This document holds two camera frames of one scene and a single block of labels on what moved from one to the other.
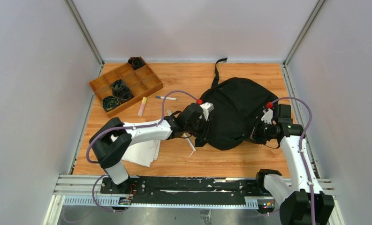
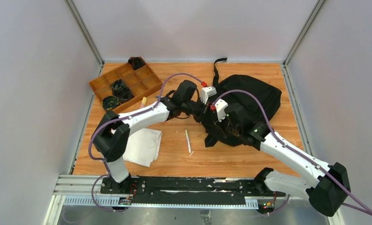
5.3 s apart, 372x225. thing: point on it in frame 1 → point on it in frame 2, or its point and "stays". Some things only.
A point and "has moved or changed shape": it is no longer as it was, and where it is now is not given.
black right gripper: x=254 y=136 → x=220 y=126
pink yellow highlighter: x=142 y=106 stays
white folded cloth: x=142 y=153 stays
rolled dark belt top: x=136 y=62 stays
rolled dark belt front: x=109 y=102 stays
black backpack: x=238 y=105 has moved or changed shape
